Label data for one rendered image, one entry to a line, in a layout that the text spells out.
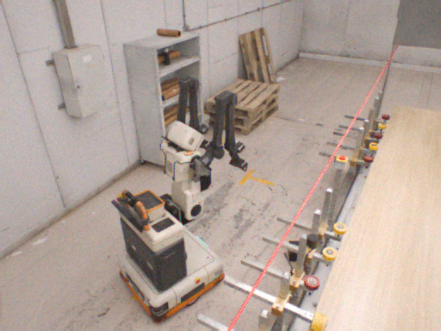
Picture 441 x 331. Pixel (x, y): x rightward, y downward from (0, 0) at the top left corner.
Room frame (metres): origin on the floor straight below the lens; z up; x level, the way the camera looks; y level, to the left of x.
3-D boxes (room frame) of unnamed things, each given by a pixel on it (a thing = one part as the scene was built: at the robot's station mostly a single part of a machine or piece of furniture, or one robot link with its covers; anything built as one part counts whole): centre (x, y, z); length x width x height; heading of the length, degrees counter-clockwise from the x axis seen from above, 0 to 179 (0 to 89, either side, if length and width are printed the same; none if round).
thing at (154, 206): (1.96, 0.52, 0.87); 0.23 x 0.15 x 0.11; 40
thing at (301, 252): (1.33, -0.42, 0.92); 0.04 x 0.04 x 0.48; 60
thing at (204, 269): (2.04, 0.43, 0.16); 0.67 x 0.64 x 0.25; 130
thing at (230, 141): (2.16, -0.06, 1.41); 0.11 x 0.06 x 0.43; 40
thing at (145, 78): (4.28, 0.65, 0.78); 0.90 x 0.45 x 1.55; 150
